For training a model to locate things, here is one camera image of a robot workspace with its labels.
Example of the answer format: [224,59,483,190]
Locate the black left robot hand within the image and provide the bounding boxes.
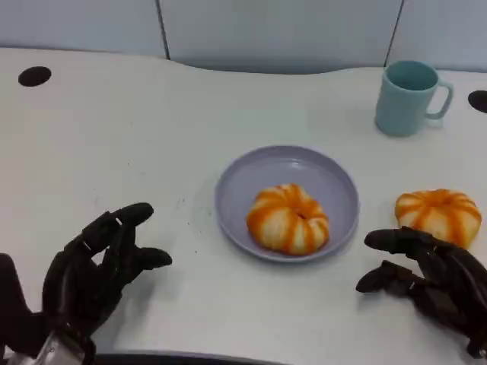
[41,202,173,338]

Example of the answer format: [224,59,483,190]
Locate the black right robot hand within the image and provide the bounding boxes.
[355,226,487,359]

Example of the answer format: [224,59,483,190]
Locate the pale green mug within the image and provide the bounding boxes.
[374,59,455,138]

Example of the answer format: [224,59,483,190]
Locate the lilac plate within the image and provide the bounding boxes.
[214,144,361,264]

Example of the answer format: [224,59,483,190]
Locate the grey desk partition panel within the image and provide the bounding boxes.
[156,0,404,75]
[384,0,487,72]
[0,0,170,61]

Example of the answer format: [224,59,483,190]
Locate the orange and white bread roll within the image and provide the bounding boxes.
[246,182,330,256]
[394,188,482,250]

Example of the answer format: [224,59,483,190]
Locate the black table cable hole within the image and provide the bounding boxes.
[18,65,53,88]
[467,90,487,114]

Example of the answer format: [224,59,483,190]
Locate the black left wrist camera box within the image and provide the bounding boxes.
[0,252,53,358]

